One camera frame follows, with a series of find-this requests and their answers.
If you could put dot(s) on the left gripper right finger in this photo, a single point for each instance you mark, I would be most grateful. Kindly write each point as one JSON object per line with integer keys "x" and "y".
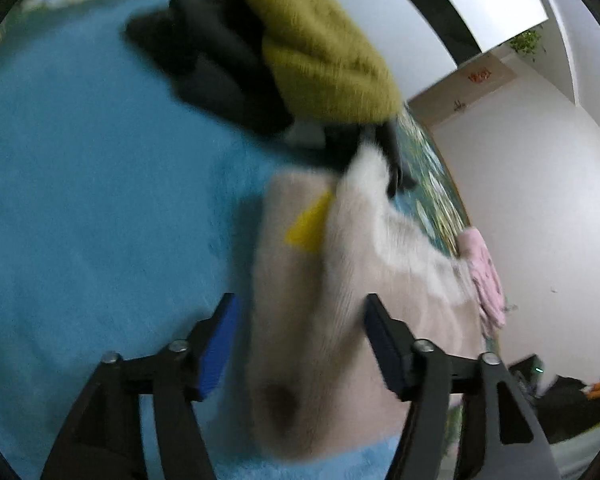
{"x": 500, "y": 437}

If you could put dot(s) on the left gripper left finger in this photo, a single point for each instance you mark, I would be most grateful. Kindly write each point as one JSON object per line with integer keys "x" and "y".
{"x": 101, "y": 437}

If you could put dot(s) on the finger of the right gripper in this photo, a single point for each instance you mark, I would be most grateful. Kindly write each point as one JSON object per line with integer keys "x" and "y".
{"x": 400, "y": 177}

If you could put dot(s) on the beige fuzzy sweater yellow pattern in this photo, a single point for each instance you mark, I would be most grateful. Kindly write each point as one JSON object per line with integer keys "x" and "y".
{"x": 326, "y": 242}

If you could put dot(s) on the red door decoration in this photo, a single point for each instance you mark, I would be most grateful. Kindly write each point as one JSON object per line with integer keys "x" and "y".
{"x": 480, "y": 76}

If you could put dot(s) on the beige door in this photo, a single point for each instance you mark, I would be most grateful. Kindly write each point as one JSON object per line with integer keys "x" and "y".
{"x": 456, "y": 93}

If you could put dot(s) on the pink folded garment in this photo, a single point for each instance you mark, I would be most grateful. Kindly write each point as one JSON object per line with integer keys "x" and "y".
{"x": 472, "y": 249}

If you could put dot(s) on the olive green knit sweater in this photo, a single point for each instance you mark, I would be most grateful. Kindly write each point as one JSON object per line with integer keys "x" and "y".
{"x": 324, "y": 66}

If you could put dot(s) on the white black wardrobe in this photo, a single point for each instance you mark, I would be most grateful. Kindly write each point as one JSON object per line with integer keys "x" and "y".
{"x": 423, "y": 41}

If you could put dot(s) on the green hanging plant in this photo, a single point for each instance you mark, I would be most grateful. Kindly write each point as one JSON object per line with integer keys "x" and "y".
{"x": 527, "y": 44}

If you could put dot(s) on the dark grey folded garment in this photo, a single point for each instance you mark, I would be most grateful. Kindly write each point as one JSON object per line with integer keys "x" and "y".
{"x": 212, "y": 52}

